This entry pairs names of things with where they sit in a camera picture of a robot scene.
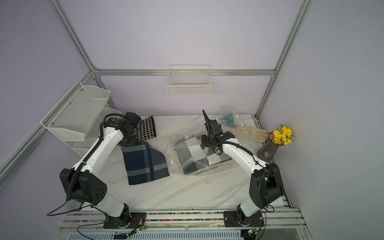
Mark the grey white checked scarf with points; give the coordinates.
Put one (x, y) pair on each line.
(195, 160)

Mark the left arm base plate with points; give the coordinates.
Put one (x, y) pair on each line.
(131, 220)

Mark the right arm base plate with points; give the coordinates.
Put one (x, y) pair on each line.
(236, 219)

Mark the white wire wall basket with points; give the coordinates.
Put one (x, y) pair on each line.
(189, 80)

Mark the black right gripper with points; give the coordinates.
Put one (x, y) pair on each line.
(205, 141)

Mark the white two-tier mesh shelf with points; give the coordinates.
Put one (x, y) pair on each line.
(76, 117)

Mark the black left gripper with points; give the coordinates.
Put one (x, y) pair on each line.
(131, 144)

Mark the navy grey plaid scarf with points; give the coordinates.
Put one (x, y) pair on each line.
(144, 164)

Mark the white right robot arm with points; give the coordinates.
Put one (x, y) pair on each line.
(266, 184)

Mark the clear plastic vacuum bag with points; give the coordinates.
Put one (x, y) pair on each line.
(189, 130)

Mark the black white houndstooth scarf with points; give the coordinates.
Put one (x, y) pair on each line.
(146, 129)

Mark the small bag with green item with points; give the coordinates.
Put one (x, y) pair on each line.
(229, 117)

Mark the dark glass flower vase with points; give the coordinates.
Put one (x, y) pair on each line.
(269, 148)

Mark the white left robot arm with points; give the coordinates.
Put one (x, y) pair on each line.
(82, 184)

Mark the cream knitted gloves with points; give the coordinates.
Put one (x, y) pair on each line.
(250, 133)

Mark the aluminium frame rails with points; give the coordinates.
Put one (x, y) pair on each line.
(155, 57)

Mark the yellow flower bouquet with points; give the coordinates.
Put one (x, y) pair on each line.
(282, 136)

